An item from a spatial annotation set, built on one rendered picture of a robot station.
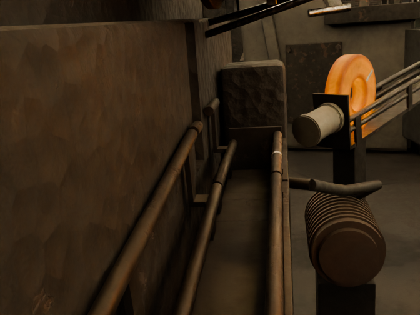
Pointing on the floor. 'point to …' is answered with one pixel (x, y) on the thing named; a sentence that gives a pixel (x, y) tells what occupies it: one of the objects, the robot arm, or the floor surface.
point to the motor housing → (344, 254)
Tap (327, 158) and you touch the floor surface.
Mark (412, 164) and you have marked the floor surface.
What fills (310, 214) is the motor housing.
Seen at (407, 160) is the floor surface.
